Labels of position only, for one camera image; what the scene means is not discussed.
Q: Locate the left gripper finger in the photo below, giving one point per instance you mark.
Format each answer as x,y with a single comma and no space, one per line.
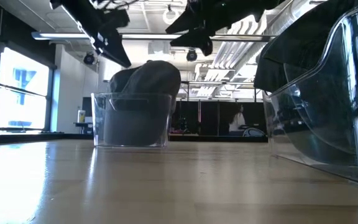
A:
117,49
117,18

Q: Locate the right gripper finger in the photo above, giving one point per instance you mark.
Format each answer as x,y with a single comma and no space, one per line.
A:
197,40
188,20

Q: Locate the dark charcoal baseball cap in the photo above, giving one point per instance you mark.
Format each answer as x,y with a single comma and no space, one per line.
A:
269,77

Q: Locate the light blue-grey baseball cap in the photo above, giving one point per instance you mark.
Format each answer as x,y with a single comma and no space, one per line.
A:
135,130

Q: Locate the black round ceiling speaker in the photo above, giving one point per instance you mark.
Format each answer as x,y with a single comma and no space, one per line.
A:
191,55
89,58

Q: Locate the overhead light bar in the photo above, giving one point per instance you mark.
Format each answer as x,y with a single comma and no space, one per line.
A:
57,35

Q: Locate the dark background monitor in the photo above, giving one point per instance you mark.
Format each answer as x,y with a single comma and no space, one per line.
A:
87,107

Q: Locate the white canister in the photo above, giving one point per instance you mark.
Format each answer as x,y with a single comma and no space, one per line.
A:
81,116

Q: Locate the clear plastic storage bin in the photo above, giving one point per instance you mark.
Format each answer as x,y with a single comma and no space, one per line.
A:
99,124
306,161

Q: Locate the large bright window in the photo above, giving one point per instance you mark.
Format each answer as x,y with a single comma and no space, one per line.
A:
23,71

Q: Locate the small background desk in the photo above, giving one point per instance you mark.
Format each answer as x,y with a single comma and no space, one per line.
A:
82,124

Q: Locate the person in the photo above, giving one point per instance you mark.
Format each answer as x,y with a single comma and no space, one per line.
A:
238,121

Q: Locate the white background chair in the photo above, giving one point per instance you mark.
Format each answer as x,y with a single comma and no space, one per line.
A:
253,132

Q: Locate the silver ceiling duct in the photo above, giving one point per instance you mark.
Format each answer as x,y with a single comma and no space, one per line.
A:
228,62

